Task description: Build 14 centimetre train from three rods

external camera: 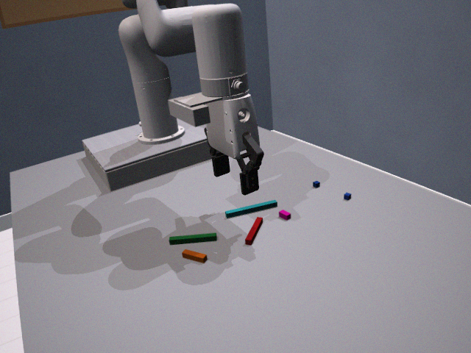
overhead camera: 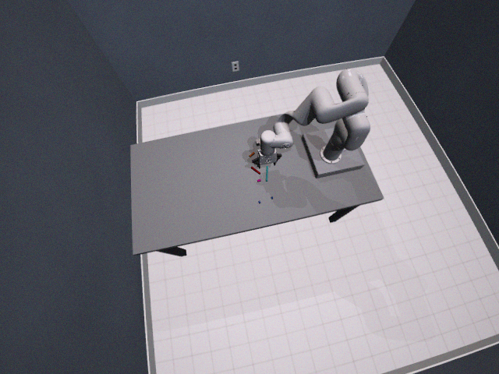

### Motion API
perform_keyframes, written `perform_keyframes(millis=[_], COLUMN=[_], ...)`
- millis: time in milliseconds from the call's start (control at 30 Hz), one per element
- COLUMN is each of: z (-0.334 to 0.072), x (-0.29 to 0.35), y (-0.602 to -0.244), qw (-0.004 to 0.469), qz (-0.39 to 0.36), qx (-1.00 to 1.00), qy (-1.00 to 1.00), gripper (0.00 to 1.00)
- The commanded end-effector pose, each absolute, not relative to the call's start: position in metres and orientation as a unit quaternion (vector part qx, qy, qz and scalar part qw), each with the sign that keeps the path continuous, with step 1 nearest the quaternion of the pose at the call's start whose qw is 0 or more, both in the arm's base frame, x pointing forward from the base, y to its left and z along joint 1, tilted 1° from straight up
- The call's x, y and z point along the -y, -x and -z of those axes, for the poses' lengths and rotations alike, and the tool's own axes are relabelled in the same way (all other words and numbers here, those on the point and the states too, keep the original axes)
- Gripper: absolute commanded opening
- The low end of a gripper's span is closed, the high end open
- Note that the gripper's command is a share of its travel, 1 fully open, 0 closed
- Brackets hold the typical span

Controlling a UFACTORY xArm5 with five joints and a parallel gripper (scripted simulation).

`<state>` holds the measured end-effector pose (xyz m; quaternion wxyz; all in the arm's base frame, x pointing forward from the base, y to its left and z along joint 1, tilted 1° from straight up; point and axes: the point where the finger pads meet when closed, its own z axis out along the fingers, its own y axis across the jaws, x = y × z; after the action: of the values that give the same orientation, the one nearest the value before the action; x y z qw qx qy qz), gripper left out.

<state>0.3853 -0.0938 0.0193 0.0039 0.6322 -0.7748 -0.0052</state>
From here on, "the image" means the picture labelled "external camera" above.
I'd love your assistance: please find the magenta block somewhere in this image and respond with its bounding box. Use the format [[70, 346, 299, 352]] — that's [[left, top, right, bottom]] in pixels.
[[279, 210, 291, 220]]

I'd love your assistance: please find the orange rod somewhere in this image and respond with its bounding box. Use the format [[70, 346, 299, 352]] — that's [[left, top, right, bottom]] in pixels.
[[182, 249, 207, 263]]

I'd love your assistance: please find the red rod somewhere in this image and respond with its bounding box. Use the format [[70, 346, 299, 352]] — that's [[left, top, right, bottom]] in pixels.
[[245, 217, 263, 245]]

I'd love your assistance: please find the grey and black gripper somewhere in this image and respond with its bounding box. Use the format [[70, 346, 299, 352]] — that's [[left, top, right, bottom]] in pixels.
[[204, 90, 264, 195]]

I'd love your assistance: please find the turquoise rod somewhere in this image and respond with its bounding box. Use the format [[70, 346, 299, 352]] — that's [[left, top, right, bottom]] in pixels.
[[225, 200, 277, 218]]

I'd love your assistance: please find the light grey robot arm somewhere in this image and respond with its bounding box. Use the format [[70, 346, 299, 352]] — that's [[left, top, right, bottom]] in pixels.
[[118, 0, 249, 145]]

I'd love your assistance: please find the green rod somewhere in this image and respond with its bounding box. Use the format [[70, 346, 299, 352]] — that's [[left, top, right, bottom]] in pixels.
[[169, 233, 217, 245]]

